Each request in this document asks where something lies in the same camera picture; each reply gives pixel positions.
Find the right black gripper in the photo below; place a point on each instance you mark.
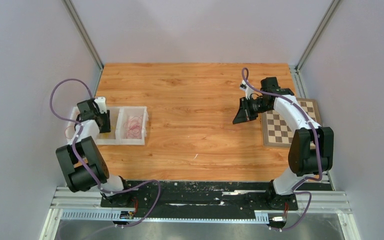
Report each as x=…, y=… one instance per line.
x=244, y=114

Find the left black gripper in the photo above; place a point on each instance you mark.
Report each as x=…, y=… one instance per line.
x=107, y=127

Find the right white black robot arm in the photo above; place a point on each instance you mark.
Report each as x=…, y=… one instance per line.
x=311, y=150

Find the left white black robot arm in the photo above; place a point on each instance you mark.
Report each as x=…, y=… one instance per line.
x=80, y=160

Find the white plastic two-compartment bin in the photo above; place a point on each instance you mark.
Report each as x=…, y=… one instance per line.
x=128, y=126

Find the wooden chessboard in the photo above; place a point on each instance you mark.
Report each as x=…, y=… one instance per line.
x=276, y=132

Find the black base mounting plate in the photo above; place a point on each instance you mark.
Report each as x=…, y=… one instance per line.
x=216, y=212

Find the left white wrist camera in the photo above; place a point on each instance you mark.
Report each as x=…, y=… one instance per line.
x=101, y=104

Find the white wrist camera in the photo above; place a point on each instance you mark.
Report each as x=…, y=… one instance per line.
x=101, y=104
x=244, y=87

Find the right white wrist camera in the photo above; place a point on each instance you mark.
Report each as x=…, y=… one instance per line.
x=244, y=87

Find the aluminium frame rail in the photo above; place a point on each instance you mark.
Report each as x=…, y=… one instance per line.
x=312, y=202

